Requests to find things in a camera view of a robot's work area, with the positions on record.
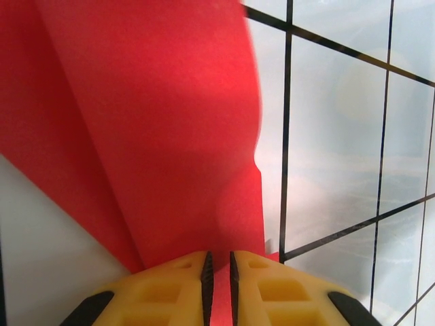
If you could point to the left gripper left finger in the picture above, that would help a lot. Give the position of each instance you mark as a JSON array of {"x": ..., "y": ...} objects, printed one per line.
[{"x": 153, "y": 299}]

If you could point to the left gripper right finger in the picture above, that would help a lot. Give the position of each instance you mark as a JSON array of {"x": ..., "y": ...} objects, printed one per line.
[{"x": 289, "y": 299}]

